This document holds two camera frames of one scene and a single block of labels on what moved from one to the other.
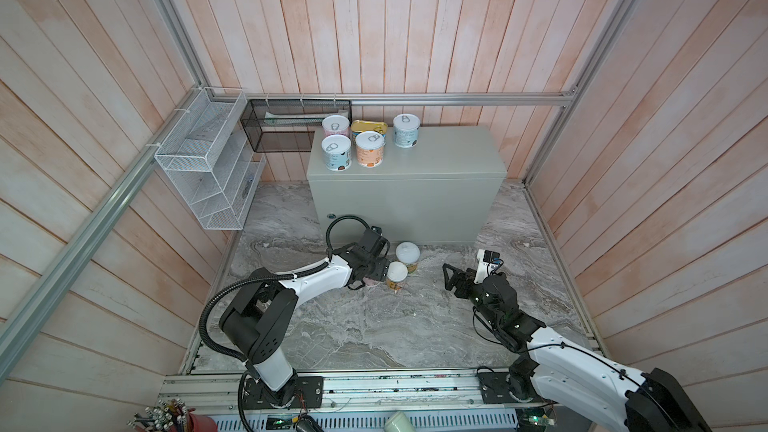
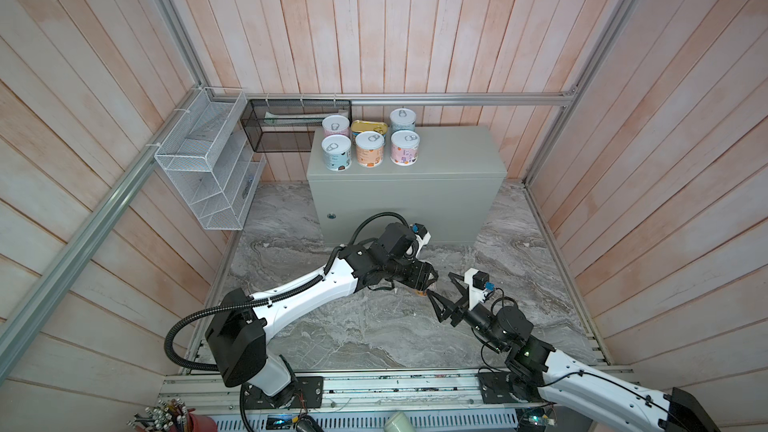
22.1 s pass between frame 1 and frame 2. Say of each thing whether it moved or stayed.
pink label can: stayed
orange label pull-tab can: stayed
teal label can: stayed
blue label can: moved
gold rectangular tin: stayed
